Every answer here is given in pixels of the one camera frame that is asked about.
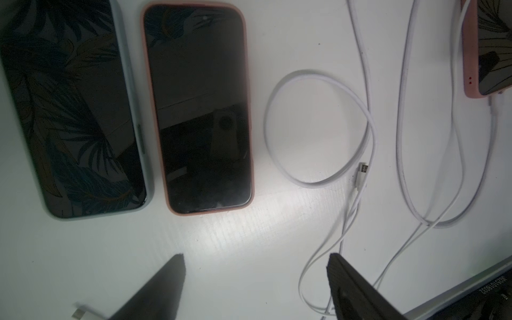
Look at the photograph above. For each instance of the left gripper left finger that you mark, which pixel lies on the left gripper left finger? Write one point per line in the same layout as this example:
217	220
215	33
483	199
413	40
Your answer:
160	297

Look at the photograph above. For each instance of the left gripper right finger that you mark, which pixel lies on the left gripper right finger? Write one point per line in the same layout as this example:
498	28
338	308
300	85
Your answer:
353	297

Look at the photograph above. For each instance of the black phone pink case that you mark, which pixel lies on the black phone pink case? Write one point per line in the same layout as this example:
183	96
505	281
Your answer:
196	58

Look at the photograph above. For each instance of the black phone grey case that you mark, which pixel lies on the black phone grey case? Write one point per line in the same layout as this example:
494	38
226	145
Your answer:
67	67

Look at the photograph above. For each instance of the black phone by power strip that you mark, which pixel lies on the black phone by power strip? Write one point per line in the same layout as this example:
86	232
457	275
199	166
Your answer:
486	40

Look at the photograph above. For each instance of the aluminium rail frame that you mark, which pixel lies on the aluminium rail frame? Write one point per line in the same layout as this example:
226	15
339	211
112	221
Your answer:
484	296

